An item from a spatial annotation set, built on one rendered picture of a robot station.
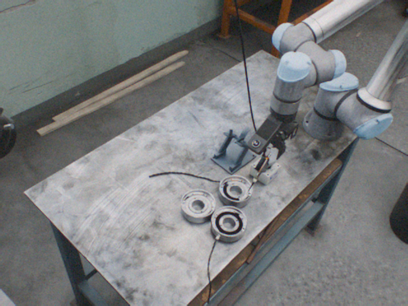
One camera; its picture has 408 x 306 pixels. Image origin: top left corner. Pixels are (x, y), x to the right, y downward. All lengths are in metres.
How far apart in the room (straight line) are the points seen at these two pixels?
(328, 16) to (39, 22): 1.73
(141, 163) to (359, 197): 1.51
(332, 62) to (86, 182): 0.81
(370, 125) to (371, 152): 1.46
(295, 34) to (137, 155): 0.64
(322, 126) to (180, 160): 0.53
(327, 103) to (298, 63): 0.48
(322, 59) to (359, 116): 0.36
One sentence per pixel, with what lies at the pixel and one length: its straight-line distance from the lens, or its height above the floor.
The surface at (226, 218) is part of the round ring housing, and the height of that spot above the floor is 0.82.
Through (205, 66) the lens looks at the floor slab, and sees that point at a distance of 3.24.
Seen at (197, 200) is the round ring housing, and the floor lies 0.83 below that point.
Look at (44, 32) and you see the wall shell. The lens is 2.60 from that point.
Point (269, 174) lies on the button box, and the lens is 1.35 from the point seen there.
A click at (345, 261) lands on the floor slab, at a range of 2.28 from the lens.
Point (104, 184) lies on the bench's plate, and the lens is 1.35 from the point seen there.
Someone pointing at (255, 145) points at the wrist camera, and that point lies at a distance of 1.12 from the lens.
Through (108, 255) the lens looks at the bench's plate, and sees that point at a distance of 1.20.
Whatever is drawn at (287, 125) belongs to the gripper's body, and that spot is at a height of 1.07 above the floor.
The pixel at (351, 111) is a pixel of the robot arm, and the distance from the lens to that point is 1.43.
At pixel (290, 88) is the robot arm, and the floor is 1.22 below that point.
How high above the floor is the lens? 1.84
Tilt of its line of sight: 46 degrees down
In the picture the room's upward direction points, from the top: 6 degrees clockwise
